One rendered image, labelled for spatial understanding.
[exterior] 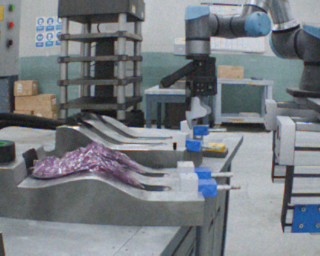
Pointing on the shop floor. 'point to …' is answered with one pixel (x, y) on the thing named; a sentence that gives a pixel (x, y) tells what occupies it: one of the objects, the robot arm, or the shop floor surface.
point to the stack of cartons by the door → (33, 100)
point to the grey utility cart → (235, 113)
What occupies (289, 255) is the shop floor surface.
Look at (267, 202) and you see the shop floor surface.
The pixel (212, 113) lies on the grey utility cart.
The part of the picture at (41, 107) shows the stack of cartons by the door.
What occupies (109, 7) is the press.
